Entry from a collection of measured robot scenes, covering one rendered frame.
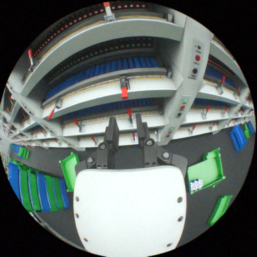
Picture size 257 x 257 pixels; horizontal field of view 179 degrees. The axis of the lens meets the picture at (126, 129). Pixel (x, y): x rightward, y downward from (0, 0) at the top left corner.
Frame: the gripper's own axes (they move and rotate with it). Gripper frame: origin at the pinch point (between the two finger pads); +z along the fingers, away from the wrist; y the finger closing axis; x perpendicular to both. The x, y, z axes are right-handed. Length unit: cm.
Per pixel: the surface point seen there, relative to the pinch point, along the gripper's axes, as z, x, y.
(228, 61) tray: 13.6, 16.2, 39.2
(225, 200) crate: -56, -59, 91
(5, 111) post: 14, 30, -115
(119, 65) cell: 23.5, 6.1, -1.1
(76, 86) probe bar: 18.8, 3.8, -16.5
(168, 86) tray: 16.2, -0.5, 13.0
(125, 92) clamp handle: 10.5, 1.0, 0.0
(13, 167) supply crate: -18, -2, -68
